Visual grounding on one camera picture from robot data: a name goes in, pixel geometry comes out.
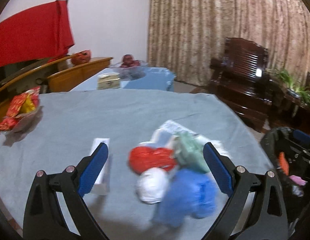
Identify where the white alcohol pad box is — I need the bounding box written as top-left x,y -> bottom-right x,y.
90,138 -> 112,196

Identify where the mint green rubber glove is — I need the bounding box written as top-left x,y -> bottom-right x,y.
174,132 -> 210,173

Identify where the orange bubble wrap sheet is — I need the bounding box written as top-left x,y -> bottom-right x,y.
278,152 -> 289,176

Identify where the pink foam piece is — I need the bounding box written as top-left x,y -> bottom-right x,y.
289,175 -> 307,186

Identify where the black trash bag bin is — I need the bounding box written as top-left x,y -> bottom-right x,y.
260,127 -> 310,239

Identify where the dark wooden side table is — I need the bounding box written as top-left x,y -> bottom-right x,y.
268,88 -> 310,134

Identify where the green potted plant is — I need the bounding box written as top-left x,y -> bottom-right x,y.
271,68 -> 310,108

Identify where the grey blue tablecloth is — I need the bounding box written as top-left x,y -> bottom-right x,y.
0,89 -> 272,239

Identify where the red snack packets bowl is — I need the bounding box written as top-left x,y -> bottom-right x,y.
0,86 -> 40,133

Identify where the tissue box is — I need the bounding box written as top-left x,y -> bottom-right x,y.
97,72 -> 121,90

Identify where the orange pumpkin ornament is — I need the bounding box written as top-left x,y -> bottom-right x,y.
71,50 -> 91,66

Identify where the glass fruit bowl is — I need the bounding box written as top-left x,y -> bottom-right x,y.
110,54 -> 148,81

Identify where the beige patterned curtain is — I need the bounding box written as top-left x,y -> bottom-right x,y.
147,0 -> 310,86

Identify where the light blue table cover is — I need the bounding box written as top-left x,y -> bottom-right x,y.
71,67 -> 176,92

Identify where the red cloth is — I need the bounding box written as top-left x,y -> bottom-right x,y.
0,0 -> 75,67

